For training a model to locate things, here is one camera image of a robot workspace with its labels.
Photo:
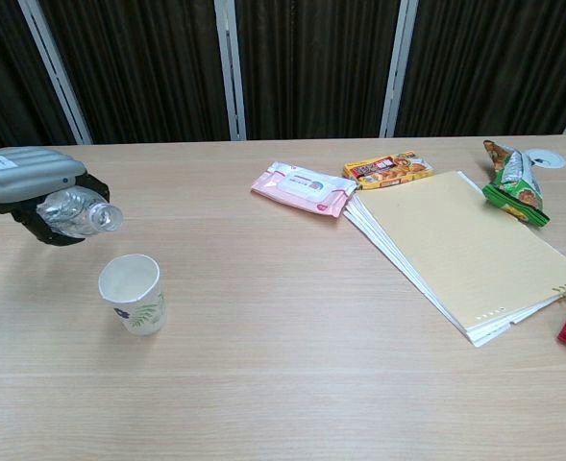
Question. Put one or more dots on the left black grey robot hand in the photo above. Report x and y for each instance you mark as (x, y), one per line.
(23, 175)

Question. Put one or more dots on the transparent plastic water bottle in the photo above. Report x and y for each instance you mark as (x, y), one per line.
(76, 213)

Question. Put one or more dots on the white paper cup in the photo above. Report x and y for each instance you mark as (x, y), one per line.
(136, 298)

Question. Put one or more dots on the black curtain panel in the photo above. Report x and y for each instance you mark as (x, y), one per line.
(4, 72)
(494, 62)
(316, 67)
(143, 72)

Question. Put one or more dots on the pink wet wipes pack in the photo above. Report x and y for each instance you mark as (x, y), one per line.
(302, 187)

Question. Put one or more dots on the yellow biscuit box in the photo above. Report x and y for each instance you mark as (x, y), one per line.
(388, 170)

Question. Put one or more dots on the beige spiral notebook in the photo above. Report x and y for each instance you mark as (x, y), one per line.
(460, 245)

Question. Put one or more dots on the green snack bag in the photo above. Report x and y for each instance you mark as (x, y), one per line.
(518, 187)

